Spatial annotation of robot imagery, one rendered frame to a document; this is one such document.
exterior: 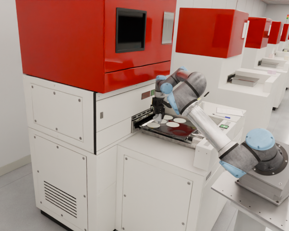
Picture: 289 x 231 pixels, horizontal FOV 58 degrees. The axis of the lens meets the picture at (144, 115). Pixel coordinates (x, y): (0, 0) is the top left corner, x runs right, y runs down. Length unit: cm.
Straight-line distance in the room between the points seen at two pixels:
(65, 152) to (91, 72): 64
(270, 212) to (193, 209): 47
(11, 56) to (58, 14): 132
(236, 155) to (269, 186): 27
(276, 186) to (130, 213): 104
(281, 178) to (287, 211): 15
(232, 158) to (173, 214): 67
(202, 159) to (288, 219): 51
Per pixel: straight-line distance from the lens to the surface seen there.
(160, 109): 187
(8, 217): 261
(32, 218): 252
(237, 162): 127
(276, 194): 145
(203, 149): 153
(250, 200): 144
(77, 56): 156
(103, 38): 142
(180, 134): 181
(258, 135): 129
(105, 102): 157
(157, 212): 184
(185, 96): 132
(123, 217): 208
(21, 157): 323
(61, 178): 203
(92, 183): 179
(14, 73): 293
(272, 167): 144
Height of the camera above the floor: 162
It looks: 20 degrees down
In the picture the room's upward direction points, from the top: 4 degrees clockwise
